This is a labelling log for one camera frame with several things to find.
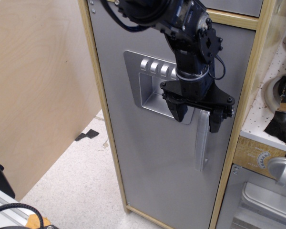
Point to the silver fridge door handle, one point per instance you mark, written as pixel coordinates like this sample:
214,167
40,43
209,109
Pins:
201,139

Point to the silver oven door handle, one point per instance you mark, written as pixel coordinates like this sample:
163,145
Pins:
267,201

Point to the silver freezer door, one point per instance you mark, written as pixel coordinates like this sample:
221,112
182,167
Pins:
245,7

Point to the silver oven knob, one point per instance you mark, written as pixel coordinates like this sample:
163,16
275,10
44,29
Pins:
277,168

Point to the black tape on floor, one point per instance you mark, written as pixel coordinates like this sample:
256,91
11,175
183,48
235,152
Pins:
90,134

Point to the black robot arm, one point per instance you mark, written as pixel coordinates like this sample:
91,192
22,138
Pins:
188,30

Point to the wooden toy kitchen cabinet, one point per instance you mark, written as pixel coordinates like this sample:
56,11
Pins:
248,78

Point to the silver oven door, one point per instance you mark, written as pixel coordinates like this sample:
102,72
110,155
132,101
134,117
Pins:
235,214

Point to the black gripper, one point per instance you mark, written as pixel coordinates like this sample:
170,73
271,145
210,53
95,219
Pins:
200,93

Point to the silver fridge door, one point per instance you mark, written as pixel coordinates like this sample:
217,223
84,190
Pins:
172,80

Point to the orange tape piece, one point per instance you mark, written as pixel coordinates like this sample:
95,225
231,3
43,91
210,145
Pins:
34,223

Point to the plywood board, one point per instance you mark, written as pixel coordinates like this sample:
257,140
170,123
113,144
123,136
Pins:
48,93

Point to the silver ice dispenser panel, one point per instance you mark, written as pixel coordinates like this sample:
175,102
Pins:
146,73

